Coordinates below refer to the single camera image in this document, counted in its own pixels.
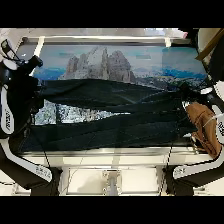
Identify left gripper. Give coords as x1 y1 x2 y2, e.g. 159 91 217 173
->
24 54 45 73

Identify black pants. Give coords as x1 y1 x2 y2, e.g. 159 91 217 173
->
18 77 202 153

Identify brown garment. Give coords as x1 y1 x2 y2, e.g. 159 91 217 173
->
184 101 223 160

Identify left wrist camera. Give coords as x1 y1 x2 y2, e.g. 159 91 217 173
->
0 39 21 63

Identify silver frame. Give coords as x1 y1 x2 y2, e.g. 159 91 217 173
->
0 34 224 197

